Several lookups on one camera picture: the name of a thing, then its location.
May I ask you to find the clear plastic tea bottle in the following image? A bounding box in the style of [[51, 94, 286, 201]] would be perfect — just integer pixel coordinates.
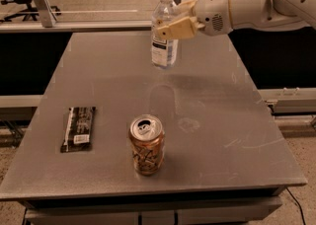
[[151, 0, 178, 69]]

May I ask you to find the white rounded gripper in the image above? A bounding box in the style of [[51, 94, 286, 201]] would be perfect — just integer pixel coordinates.
[[155, 0, 231, 40]]

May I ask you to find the grey table drawer frame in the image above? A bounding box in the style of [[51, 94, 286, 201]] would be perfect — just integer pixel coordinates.
[[23, 188, 281, 225]]

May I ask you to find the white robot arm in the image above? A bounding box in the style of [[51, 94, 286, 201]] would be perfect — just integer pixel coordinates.
[[154, 0, 316, 39]]

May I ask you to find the orange soda can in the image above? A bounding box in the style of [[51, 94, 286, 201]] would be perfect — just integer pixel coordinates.
[[128, 114, 165, 176]]

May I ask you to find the left metal rail bracket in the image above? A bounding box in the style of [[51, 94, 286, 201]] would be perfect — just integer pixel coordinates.
[[34, 0, 56, 28]]

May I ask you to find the black snack bar wrapper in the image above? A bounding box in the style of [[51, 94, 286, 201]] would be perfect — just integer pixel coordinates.
[[59, 106, 97, 154]]

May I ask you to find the black floor cable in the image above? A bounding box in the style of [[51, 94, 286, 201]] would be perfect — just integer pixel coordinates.
[[285, 187, 308, 225]]

